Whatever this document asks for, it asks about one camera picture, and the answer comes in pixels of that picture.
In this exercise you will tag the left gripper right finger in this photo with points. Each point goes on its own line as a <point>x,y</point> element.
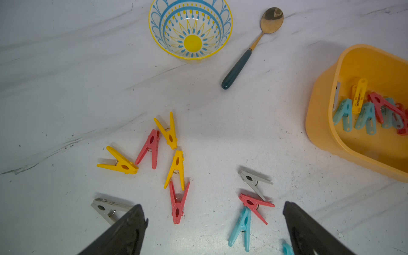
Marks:
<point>308,237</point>

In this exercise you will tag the blue yellow patterned bowl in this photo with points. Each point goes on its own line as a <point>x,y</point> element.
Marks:
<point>190,31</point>

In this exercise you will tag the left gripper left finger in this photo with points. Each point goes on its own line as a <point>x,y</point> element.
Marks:
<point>125,237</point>

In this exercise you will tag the grey clothespin far left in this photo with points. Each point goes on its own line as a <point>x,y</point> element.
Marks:
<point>107,209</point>

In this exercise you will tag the yellow clothespin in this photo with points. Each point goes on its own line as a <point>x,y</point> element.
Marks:
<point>122,164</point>
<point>176,167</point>
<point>169,133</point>
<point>358,93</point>

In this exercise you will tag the grey clothespin bottom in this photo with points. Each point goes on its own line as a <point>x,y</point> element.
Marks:
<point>336,97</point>

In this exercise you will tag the grey clothespin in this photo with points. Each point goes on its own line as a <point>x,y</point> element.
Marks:
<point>253,180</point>
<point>107,209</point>
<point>336,97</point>

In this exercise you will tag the yellow plastic storage box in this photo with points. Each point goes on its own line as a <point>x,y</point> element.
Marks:
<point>386,152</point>

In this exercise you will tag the red clothespin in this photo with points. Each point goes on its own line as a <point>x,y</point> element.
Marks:
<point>402,120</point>
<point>379,102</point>
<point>253,205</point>
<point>177,205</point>
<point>151,145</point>

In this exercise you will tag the grey clothespin centre upper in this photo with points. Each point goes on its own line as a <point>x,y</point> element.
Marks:
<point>253,180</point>

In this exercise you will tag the gold spoon green handle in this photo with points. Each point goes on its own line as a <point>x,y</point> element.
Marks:
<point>270,22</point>

